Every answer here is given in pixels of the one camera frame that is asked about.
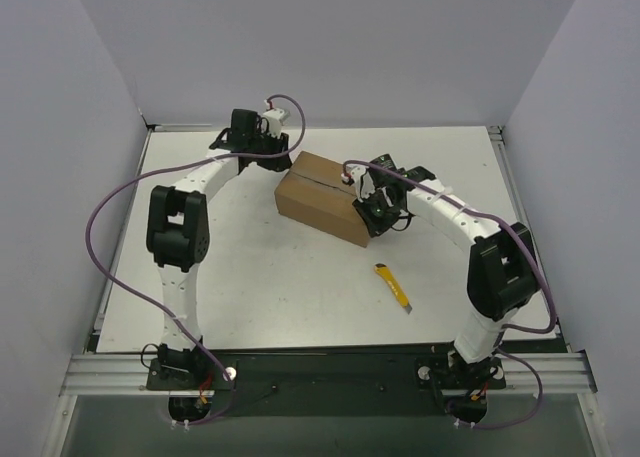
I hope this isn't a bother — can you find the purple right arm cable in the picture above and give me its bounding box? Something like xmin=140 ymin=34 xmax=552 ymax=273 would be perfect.
xmin=342 ymin=159 xmax=559 ymax=431

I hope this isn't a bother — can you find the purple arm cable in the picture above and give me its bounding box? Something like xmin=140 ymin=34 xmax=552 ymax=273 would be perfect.
xmin=85 ymin=94 xmax=309 ymax=426
xmin=342 ymin=159 xmax=559 ymax=431

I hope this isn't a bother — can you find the brown cardboard express box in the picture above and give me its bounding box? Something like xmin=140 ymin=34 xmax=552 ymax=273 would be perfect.
xmin=274 ymin=151 xmax=370 ymax=248

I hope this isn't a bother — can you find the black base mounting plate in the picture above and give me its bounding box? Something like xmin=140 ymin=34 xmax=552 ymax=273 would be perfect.
xmin=146 ymin=352 xmax=506 ymax=422

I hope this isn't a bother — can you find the aluminium front frame rail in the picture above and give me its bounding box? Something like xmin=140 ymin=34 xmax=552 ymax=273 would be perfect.
xmin=61 ymin=352 xmax=597 ymax=396

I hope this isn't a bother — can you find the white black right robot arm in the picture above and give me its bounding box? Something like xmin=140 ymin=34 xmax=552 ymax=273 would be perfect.
xmin=342 ymin=154 xmax=540 ymax=369

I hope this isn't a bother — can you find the yellow utility knife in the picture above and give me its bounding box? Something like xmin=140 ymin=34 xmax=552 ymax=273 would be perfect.
xmin=374 ymin=263 xmax=412 ymax=315

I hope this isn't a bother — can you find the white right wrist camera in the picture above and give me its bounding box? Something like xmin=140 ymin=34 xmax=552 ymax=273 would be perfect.
xmin=341 ymin=164 xmax=375 ymax=201

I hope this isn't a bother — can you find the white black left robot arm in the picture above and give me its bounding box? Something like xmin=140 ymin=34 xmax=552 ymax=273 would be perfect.
xmin=146 ymin=106 xmax=292 ymax=389

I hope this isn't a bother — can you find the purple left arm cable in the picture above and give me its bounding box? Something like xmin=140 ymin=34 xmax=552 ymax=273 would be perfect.
xmin=85 ymin=94 xmax=309 ymax=426

